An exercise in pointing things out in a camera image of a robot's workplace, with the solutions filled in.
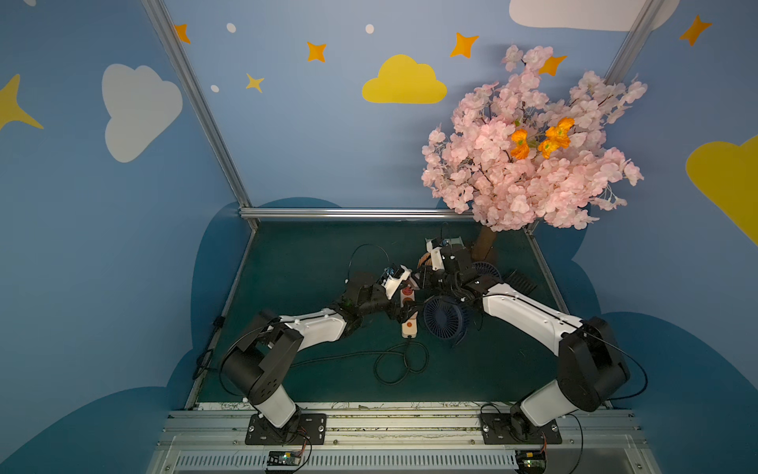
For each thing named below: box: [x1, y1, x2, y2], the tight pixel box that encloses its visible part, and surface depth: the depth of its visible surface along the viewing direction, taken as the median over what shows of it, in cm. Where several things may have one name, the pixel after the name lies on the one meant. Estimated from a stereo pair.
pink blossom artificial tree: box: [422, 45, 648, 233], surface depth 68 cm
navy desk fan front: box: [423, 295, 470, 340], surface depth 87 cm
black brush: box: [503, 268, 538, 295], surface depth 106 cm
